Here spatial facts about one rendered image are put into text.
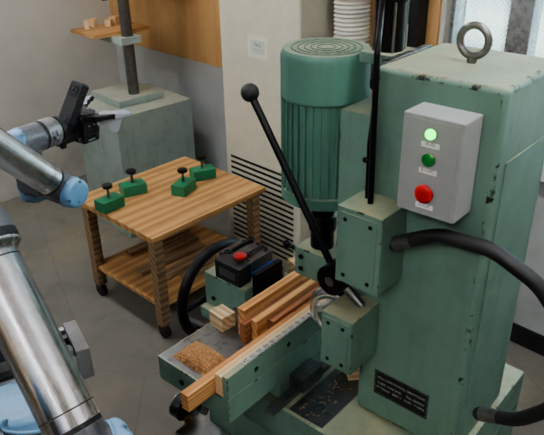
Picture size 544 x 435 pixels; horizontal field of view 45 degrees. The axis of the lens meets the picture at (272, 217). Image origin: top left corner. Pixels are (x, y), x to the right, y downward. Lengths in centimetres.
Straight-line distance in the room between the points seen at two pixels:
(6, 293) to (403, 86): 65
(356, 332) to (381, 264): 16
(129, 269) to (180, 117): 100
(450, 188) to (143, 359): 205
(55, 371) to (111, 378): 190
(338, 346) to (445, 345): 19
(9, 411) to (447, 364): 74
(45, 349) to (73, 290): 248
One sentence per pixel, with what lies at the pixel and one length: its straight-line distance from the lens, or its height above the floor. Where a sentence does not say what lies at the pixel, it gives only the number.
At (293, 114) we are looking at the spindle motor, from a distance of 125.
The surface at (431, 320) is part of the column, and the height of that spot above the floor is 109.
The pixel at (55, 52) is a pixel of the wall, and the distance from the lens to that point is 437.
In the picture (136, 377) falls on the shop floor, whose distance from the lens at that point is 277.
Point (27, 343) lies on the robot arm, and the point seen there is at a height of 127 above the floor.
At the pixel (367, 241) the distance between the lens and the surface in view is 109.
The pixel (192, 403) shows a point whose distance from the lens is 128.
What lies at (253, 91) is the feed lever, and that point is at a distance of 121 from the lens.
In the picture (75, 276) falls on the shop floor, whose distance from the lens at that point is 348.
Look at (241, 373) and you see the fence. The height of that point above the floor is 94.
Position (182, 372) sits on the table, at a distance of 138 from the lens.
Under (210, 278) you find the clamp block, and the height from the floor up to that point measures 95.
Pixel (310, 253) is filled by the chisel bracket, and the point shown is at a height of 107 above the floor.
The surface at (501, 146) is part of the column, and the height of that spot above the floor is 143.
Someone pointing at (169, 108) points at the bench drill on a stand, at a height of 68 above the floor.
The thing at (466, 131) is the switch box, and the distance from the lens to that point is 97.
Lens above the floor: 179
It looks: 28 degrees down
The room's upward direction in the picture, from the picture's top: 1 degrees counter-clockwise
